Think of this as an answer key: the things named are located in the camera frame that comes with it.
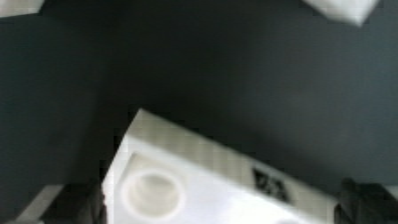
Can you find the white front fence bar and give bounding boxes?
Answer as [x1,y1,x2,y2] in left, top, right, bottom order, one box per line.
[303,0,381,27]

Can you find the white square tabletop part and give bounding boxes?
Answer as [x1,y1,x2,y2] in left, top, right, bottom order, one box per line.
[102,110,336,224]

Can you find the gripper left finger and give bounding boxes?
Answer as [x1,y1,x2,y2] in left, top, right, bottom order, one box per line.
[15,181,105,224]

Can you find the white fence bar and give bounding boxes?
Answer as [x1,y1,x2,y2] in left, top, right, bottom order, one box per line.
[0,0,45,18]
[303,0,381,27]

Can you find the white right fence bar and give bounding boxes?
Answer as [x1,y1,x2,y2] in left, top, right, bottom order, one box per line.
[0,0,45,18]

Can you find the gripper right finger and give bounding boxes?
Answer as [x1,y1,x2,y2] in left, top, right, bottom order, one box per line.
[335,178,398,224]

